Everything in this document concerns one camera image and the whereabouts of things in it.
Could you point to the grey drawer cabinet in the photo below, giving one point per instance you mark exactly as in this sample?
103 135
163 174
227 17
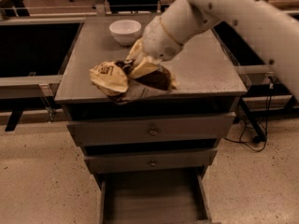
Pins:
206 83

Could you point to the open bottom grey drawer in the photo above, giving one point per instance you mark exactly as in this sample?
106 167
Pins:
174 196

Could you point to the white ceramic bowl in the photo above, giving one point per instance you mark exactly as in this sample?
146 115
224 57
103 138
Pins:
125 32

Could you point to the middle grey drawer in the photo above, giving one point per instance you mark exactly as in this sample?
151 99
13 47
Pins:
143 161

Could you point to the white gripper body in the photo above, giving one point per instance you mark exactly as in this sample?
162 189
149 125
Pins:
159 42

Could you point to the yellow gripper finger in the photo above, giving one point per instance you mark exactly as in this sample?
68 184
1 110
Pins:
136 53
141 69

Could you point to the brown chip bag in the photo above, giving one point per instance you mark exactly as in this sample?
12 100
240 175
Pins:
111 78

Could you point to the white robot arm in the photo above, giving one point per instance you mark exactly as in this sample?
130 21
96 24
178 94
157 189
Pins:
271 33

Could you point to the top grey drawer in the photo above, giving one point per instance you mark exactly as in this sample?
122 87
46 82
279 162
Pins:
105 132

